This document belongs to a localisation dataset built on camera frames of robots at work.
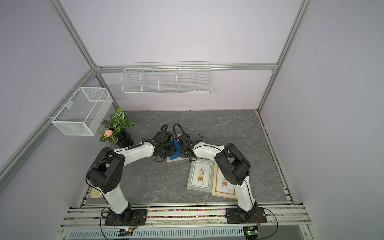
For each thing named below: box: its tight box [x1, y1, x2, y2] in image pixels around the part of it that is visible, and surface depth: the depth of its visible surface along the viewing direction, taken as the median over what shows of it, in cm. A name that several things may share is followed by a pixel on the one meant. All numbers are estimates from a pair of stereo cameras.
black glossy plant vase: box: [115, 128, 135, 148], surface depth 96 cm
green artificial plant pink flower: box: [98, 107, 136, 144], surface depth 82 cm
